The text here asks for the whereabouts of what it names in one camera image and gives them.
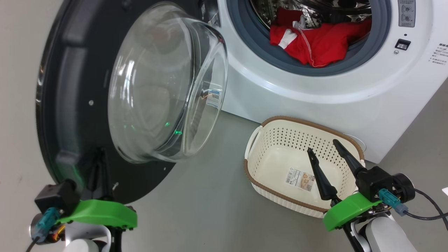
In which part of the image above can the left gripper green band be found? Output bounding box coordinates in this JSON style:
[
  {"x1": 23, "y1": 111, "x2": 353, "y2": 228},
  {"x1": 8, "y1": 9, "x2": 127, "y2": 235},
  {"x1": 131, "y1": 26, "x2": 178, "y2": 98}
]
[{"x1": 56, "y1": 148, "x2": 138, "y2": 230}]

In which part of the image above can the blue energy label sticker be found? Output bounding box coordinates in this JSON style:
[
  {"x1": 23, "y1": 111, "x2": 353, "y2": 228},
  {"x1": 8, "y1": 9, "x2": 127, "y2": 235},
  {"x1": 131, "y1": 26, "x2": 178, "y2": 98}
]
[{"x1": 206, "y1": 89, "x2": 222, "y2": 108}]

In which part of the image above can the white barcode product sticker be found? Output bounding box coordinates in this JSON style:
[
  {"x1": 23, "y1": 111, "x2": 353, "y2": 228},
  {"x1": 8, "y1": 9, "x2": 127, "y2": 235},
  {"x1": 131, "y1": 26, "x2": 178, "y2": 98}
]
[{"x1": 285, "y1": 167, "x2": 315, "y2": 192}]

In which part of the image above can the white front-load washing machine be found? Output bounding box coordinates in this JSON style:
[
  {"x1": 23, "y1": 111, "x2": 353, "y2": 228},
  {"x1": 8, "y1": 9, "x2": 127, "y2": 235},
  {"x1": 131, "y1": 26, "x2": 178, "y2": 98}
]
[{"x1": 201, "y1": 0, "x2": 448, "y2": 164}]

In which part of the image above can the stainless steel washing machine drum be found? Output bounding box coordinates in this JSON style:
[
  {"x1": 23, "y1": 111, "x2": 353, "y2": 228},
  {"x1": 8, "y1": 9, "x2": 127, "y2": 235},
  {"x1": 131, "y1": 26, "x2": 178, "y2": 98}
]
[{"x1": 249, "y1": 0, "x2": 371, "y2": 27}]

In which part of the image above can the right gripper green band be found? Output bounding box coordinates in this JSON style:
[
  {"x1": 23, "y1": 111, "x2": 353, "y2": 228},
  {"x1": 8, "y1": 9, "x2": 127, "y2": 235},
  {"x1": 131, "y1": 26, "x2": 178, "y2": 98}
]
[{"x1": 307, "y1": 139, "x2": 383, "y2": 232}]

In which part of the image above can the cream basket with brown rim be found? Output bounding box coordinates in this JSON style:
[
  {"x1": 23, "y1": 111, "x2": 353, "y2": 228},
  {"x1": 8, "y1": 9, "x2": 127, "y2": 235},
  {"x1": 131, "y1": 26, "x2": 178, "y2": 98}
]
[{"x1": 244, "y1": 116, "x2": 365, "y2": 218}]

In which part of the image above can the thin black cable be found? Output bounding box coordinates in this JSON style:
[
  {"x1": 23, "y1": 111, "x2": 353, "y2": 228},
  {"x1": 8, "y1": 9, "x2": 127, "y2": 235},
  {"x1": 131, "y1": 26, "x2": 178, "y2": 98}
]
[{"x1": 414, "y1": 188, "x2": 448, "y2": 230}]

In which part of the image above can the black round glass washer door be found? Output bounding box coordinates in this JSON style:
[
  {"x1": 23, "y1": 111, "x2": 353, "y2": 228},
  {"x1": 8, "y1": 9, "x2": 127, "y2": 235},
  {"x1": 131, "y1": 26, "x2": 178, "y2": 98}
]
[{"x1": 35, "y1": 0, "x2": 230, "y2": 205}]

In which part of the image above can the red garment with white trim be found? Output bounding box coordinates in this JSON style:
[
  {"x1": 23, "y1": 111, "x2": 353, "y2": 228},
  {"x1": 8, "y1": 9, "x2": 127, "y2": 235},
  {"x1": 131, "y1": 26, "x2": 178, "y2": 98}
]
[{"x1": 269, "y1": 19, "x2": 371, "y2": 68}]

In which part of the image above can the black cable with teal connector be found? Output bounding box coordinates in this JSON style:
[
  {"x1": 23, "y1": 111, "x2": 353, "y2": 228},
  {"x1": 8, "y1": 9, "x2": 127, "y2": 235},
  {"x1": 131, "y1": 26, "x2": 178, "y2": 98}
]
[
  {"x1": 378, "y1": 189, "x2": 448, "y2": 221},
  {"x1": 25, "y1": 207, "x2": 61, "y2": 252}
]

